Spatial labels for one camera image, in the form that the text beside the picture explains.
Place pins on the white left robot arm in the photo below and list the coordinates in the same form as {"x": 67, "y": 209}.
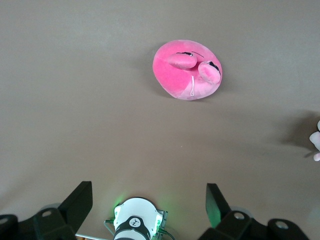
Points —
{"x": 135, "y": 210}

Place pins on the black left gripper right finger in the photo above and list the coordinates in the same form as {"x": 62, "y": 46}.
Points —
{"x": 222, "y": 217}

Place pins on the light pink plush dog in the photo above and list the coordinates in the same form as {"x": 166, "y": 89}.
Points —
{"x": 316, "y": 138}

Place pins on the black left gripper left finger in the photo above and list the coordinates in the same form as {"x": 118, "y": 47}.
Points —
{"x": 72, "y": 210}

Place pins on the round pink plush toy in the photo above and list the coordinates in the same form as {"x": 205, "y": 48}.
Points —
{"x": 172, "y": 75}

